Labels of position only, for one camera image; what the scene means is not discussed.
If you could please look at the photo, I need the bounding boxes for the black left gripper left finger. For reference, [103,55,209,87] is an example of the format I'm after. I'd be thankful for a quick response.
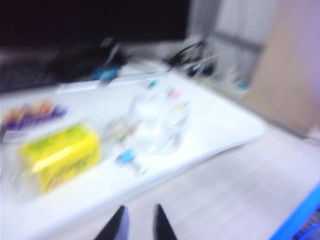
[96,205,130,240]

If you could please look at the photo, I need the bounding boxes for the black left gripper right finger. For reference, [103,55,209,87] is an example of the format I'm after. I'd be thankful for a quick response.
[152,203,177,240]

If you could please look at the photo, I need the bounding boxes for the round transparent plastic jar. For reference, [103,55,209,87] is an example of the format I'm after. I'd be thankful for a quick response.
[127,87,191,156]

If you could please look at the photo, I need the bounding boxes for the pink binder clip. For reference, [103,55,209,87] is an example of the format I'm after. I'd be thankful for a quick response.
[166,90,185,99]

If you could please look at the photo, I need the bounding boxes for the blue binder clip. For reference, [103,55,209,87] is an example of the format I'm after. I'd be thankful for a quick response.
[114,147,148,176]

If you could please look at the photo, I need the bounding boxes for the clear bottle with yellow label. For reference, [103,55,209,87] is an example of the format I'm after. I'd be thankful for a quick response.
[9,121,131,201]

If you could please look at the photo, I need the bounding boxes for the white raised desk board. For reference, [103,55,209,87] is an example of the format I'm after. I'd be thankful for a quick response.
[0,72,266,240]

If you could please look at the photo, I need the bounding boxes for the purple yellow plastic card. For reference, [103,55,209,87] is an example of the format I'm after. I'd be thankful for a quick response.
[0,98,72,131]

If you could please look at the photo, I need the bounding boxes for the black computer keyboard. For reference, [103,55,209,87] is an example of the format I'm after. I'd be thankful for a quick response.
[0,47,118,93]

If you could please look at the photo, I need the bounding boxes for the tan wooden panel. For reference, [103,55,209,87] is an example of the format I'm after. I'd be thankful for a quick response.
[242,0,320,137]

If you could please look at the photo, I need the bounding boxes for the black computer monitor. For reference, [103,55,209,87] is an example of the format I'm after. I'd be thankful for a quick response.
[0,0,191,48]

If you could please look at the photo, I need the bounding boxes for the black looped power cables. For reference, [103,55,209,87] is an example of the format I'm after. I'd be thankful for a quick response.
[162,41,218,77]

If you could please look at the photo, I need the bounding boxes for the grey aluminium partition frame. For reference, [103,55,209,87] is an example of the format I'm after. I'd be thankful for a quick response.
[187,0,266,61]

